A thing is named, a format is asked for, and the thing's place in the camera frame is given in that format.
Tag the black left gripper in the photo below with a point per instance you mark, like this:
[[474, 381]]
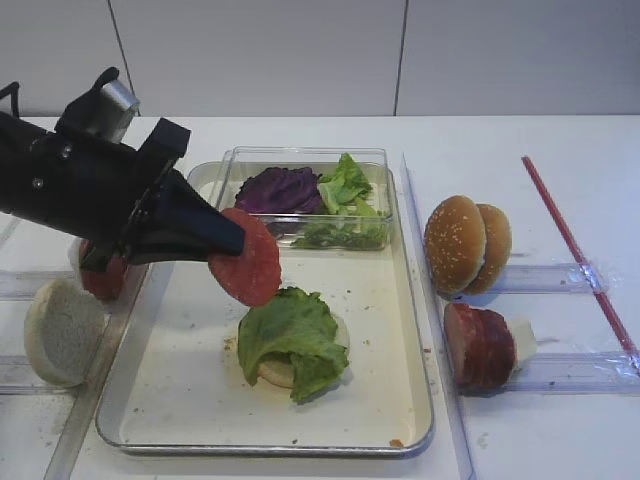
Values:
[[92, 188]]

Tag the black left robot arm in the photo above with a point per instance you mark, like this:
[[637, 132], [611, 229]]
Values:
[[104, 111]]

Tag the green lettuce leaf on bun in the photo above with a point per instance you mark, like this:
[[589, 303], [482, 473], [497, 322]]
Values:
[[298, 329]]

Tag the white bread bun slice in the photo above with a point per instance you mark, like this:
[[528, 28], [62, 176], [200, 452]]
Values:
[[62, 329]]

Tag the green lettuce pile in box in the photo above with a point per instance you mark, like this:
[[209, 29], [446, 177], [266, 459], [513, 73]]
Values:
[[356, 225]]

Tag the meat patty slice stack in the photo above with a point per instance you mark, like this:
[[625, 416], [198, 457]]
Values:
[[481, 346]]

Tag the purple cabbage leaf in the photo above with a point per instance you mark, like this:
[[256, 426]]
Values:
[[280, 190]]

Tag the white pusher block left upper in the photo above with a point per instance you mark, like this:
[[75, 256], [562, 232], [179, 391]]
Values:
[[74, 255]]

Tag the white pusher block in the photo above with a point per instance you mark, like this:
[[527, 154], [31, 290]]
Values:
[[74, 255], [524, 340]]

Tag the clear plastic salad box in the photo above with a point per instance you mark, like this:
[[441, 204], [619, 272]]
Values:
[[241, 163]]

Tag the bottom bun on tray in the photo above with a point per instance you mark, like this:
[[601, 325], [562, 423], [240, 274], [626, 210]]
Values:
[[281, 373]]

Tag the clear track upper left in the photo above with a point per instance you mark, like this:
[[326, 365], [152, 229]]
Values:
[[23, 285]]

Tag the clear track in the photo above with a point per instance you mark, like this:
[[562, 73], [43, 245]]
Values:
[[565, 278], [23, 285], [18, 378], [578, 373]]

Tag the clear track lower left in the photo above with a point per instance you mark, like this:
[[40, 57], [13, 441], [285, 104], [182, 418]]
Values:
[[18, 378]]

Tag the sesame bun front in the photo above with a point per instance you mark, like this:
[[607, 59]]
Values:
[[455, 242]]

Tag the sesame bun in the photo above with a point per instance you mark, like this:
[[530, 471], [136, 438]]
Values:
[[497, 249], [455, 242]]

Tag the sesame bun rear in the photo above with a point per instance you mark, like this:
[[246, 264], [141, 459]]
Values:
[[497, 249]]

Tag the white pusher block right lower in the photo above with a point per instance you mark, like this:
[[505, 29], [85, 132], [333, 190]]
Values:
[[524, 340]]

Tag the clear track upper right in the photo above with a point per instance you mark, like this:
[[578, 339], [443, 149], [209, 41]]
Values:
[[565, 278]]

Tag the red plastic strip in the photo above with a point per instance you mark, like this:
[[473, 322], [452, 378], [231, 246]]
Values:
[[585, 260]]

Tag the clear track lower right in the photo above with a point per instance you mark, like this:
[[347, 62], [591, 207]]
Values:
[[578, 373]]

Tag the clear rail right of tray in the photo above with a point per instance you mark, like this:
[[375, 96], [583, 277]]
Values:
[[439, 352]]

